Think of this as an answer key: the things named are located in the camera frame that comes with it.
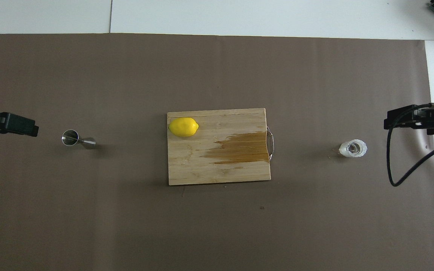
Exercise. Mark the steel double jigger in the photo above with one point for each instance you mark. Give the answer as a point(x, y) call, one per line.
point(71, 137)

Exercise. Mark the clear glass cup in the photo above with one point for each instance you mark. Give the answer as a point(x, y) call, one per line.
point(353, 148)

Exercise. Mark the brown paper table mat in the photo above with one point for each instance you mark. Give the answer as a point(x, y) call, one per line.
point(126, 82)

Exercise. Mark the yellow lemon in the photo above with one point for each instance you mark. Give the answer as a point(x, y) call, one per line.
point(183, 127)

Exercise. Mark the wooden cutting board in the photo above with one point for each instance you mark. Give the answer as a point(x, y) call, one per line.
point(202, 165)

